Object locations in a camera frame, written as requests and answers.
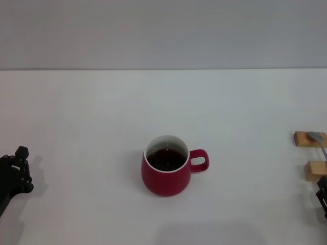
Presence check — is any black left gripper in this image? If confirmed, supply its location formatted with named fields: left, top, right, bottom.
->
left=0, top=145, right=35, bottom=216

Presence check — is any pink handled spoon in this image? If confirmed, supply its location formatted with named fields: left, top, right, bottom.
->
left=307, top=131, right=327, bottom=159

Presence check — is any red ceramic mug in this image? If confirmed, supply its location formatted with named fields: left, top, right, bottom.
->
left=141, top=135, right=210, bottom=198

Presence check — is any short wooden block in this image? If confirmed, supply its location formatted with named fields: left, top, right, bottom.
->
left=303, top=160, right=327, bottom=182

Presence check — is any long wooden block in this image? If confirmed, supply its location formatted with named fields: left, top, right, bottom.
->
left=293, top=131, right=327, bottom=148

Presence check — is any dark brown coffee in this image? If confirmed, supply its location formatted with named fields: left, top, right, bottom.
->
left=147, top=148, right=189, bottom=173

